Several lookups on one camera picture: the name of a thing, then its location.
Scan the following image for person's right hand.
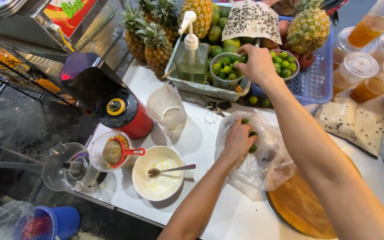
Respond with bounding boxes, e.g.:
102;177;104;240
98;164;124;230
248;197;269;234
235;43;281;88

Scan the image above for person's left hand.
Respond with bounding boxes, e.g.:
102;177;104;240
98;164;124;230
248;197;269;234
221;119;258;161

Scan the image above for curved sticky fly paper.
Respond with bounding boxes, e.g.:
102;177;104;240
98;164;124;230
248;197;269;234
221;0;282;46

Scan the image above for clear cup of limes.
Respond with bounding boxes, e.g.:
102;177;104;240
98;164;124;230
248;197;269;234
210;52;246;91
269;50;300;81

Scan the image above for heap of green citrus fruits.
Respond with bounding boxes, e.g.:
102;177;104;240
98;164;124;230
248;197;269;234
206;3;257;84

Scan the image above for red apple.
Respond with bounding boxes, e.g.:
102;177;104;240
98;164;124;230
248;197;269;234
278;20;290;40
299;53;316;70

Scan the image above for clear pump bottle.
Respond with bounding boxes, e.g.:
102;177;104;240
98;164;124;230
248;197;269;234
175;11;209;84

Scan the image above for grey plastic basket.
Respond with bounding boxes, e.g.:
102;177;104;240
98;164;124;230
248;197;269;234
164;3;251;102

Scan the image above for pineapple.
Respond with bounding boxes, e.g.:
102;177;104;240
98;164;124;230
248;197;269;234
137;20;174;76
138;0;179;44
287;0;331;55
120;3;147;62
179;0;214;40

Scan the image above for blue plastic basket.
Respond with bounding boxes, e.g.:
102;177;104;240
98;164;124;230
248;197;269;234
250;16;334;105

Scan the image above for clear measuring jug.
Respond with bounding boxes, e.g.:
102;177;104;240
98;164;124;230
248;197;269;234
146;84;187;134

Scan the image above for metal spoon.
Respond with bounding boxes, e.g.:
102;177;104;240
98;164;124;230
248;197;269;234
148;164;196;178

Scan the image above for wooden stick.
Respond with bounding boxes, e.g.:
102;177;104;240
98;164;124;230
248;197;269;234
161;67;177;79

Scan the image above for white bowl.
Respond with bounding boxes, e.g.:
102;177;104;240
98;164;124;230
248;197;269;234
132;146;185;202

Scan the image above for round wooden cutting board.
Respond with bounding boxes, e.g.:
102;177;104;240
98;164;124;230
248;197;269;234
267;157;362;240

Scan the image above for folded sticky fly paper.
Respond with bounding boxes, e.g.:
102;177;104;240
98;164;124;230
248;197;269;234
314;97;384;157

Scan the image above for group of orange juice cups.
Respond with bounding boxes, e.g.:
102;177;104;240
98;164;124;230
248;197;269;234
332;0;384;111

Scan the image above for red and black juicer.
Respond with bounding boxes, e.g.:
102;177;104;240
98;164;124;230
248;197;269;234
60;52;154;139

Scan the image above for clear cup with pulp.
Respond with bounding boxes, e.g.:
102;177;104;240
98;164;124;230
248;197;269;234
90;131;134;173

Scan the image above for clear juicer pitcher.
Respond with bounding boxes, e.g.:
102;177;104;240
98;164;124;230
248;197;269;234
42;142;101;193

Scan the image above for red and yellow sign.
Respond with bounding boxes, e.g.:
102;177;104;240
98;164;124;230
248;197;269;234
43;0;98;39

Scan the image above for blue plastic bucket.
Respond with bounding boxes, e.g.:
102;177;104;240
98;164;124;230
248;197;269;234
14;206;80;240

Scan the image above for steel cup sealing machine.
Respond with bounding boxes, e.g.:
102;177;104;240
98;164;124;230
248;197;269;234
0;0;126;55

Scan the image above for glass display case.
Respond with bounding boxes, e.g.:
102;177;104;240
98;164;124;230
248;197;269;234
0;28;79;108

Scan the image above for small scissors with key ring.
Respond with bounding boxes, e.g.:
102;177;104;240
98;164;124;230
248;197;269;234
200;96;232;124

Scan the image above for red handled strainer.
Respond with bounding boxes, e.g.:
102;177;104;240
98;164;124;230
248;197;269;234
103;137;146;169

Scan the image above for yellow cable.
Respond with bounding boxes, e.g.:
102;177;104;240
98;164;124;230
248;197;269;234
58;29;76;53

